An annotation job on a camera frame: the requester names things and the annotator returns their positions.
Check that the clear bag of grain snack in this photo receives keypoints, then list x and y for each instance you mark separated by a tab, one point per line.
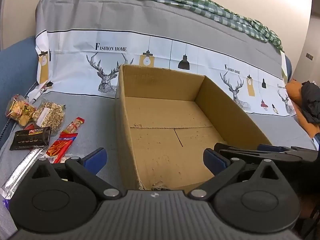
50	117

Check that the red and gold snack bar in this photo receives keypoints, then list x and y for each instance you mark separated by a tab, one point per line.
73	125

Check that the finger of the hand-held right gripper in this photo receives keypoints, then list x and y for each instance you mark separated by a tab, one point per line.
280	157
270	148

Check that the purple snack packet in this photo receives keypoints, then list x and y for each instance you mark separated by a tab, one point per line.
6	203

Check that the clear bag of round crackers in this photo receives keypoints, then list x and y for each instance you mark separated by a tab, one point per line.
21	111

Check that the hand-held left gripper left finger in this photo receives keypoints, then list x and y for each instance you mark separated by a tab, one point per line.
96	158

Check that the blue sofa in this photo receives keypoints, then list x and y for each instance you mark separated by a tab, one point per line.
15	67

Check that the black snack packet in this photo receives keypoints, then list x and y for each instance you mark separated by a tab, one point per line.
31	138

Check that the black jacket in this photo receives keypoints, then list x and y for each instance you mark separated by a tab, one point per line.
311	100

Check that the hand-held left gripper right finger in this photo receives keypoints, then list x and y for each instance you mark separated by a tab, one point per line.
213	160

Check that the wall switch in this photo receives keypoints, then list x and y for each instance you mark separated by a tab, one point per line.
310	56

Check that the small red snack packet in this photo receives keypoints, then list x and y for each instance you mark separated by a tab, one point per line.
30	127

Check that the red and blue snack packet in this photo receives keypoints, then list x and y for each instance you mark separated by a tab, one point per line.
61	146

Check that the brown cardboard box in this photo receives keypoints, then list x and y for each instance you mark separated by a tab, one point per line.
162	120

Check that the long silver snack packet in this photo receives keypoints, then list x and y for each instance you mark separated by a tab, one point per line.
22	172

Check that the blue denim cloth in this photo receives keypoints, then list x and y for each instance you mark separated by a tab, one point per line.
317	141

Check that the orange cushion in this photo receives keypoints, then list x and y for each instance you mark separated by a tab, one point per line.
296	97

